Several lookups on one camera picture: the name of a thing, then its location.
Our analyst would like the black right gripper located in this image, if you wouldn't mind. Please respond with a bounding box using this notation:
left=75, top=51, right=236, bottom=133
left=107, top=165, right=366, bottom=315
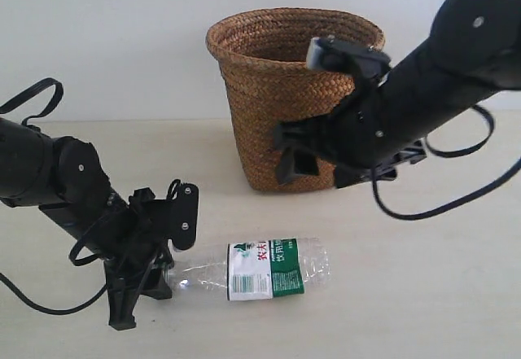
left=272, top=79, right=427, bottom=188

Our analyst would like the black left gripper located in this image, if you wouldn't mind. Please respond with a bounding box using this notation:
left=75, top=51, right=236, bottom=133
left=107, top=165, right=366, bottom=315
left=38, top=190, right=176, bottom=331

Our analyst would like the clear plastic bottle green label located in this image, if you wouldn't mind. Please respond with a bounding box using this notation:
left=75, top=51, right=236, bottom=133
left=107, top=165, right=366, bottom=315
left=164, top=237, right=331, bottom=302

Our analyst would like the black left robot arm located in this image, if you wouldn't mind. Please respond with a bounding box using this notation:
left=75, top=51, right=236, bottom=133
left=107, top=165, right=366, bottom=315
left=1, top=119, right=172, bottom=331

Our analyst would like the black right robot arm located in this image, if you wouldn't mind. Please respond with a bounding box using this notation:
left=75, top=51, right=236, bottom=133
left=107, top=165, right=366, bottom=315
left=274, top=0, right=520, bottom=187

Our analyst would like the brown woven wicker basket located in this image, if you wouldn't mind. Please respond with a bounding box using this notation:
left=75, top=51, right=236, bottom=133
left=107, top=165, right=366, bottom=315
left=205, top=7, right=386, bottom=193

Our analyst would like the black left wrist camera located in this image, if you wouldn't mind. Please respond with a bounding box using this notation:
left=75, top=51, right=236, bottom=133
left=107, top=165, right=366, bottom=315
left=143, top=179, right=199, bottom=252

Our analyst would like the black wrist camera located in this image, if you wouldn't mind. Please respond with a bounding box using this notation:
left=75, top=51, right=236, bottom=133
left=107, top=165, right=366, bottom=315
left=143, top=179, right=199, bottom=252
left=305, top=36, right=392, bottom=85

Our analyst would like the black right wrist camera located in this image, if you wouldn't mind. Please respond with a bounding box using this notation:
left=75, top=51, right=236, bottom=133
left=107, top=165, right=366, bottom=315
left=305, top=36, right=392, bottom=85

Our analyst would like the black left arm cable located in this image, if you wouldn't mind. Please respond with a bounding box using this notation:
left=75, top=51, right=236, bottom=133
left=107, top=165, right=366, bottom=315
left=0, top=77, right=176, bottom=316

